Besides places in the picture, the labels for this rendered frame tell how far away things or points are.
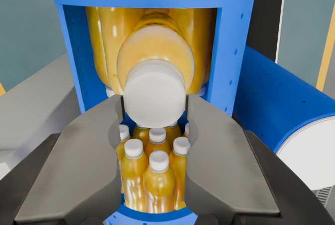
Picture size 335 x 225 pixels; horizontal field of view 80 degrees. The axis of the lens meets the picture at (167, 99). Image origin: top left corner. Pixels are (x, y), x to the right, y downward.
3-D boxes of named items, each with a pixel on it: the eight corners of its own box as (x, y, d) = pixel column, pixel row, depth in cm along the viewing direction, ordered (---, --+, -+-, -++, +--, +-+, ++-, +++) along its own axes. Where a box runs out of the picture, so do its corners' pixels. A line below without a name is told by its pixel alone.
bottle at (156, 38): (180, 59, 31) (205, 135, 15) (134, 60, 31) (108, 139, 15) (181, 9, 28) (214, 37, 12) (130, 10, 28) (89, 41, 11)
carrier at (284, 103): (206, 82, 141) (246, 80, 142) (262, 190, 64) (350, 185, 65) (209, 40, 128) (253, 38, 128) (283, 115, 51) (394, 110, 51)
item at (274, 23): (206, 166, 202) (209, 178, 189) (192, 2, 131) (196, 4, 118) (257, 159, 200) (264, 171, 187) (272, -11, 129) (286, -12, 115)
